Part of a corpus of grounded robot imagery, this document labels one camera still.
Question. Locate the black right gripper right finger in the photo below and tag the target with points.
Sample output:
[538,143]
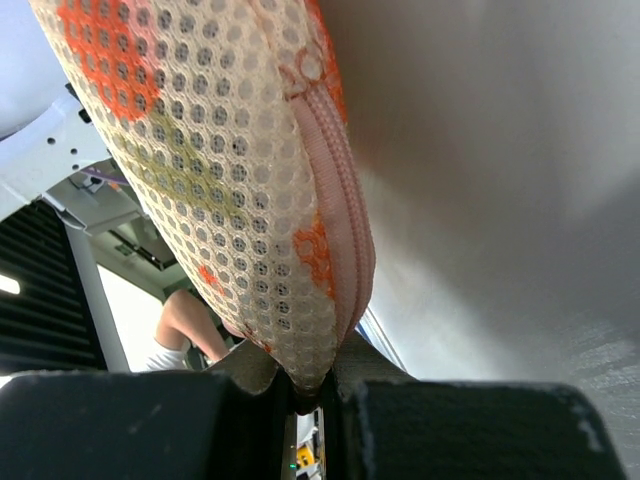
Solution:
[381,423]

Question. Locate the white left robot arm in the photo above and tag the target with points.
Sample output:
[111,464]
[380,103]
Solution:
[61,141]

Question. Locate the floral mesh bra laundry bag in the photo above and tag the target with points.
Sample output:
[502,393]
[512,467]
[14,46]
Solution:
[228,120]

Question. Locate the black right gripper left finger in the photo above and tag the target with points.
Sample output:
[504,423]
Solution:
[224,423]

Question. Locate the person in background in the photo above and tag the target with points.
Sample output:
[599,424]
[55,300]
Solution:
[184,322]

